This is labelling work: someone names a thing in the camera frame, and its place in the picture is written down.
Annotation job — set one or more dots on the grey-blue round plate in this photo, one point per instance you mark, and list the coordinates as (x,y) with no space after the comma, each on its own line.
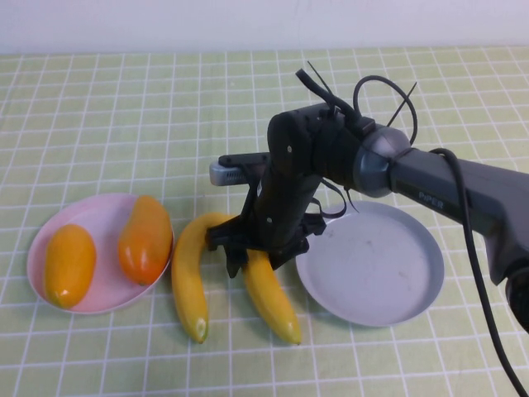
(372,269)

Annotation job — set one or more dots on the yellow plastic banana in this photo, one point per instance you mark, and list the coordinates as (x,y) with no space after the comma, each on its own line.
(273,302)
(188,281)

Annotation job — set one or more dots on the looped black zip tie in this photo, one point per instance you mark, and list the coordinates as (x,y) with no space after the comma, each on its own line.
(413,124)

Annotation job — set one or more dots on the thin black zip tie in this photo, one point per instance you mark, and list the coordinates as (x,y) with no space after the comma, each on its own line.
(354,204)
(320,77)

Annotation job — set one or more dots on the yellow mango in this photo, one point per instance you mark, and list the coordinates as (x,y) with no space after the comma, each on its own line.
(68,264)

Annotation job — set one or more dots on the orange mango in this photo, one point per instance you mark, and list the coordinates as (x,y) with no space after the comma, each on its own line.
(144,244)

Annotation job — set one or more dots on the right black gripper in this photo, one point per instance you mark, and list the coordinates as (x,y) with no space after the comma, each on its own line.
(281,215)

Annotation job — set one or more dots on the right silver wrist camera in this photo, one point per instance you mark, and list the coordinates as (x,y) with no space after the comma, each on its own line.
(227,175)

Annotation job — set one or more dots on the pink round plate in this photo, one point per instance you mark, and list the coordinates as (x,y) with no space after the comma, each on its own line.
(105,248)

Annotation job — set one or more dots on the green checked tablecloth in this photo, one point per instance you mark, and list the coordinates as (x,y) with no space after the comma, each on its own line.
(124,124)

